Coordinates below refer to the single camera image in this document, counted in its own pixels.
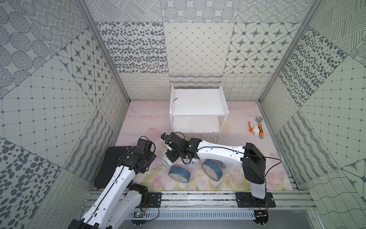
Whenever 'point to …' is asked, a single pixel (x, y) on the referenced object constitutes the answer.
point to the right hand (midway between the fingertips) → (170, 153)
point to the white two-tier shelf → (198, 110)
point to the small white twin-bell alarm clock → (194, 163)
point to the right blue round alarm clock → (211, 169)
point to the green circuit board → (138, 214)
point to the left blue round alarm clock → (179, 173)
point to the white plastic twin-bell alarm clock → (167, 161)
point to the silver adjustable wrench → (259, 120)
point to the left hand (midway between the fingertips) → (154, 158)
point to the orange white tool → (257, 130)
